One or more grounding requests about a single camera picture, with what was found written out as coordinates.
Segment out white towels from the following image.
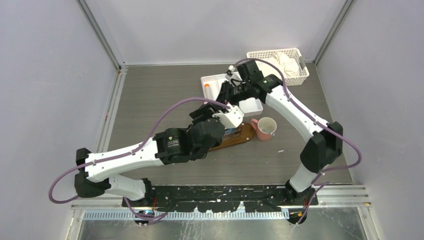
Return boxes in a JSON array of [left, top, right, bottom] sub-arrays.
[[257, 52, 300, 79]]

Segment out purple cable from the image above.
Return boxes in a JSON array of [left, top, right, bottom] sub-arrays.
[[48, 96, 233, 226], [233, 58, 363, 226]]

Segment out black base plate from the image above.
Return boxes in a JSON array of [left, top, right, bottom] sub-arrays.
[[129, 185, 318, 213]]

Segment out pink mug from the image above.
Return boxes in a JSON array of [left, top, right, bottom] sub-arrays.
[[250, 117, 277, 141]]

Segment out orange cap toothpaste tube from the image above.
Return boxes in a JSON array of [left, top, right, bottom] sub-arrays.
[[204, 83, 213, 100]]

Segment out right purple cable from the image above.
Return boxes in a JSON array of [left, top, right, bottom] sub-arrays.
[[233, 58, 363, 226]]

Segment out oval wooden tray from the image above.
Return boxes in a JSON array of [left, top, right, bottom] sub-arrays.
[[209, 122, 256, 151]]

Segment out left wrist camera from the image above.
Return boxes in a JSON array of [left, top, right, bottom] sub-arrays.
[[212, 106, 245, 130]]

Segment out white basket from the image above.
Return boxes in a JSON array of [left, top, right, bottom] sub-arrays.
[[246, 48, 310, 86]]

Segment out clear glass holder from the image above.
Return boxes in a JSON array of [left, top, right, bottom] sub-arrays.
[[222, 127, 242, 141]]

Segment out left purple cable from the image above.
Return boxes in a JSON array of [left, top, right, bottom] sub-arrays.
[[48, 96, 233, 226]]

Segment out white plastic tray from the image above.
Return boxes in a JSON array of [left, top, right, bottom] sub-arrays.
[[200, 73, 263, 117]]

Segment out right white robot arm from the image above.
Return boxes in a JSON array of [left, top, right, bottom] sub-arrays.
[[216, 58, 343, 205]]

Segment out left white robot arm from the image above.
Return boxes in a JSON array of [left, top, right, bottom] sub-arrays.
[[74, 105, 244, 207]]

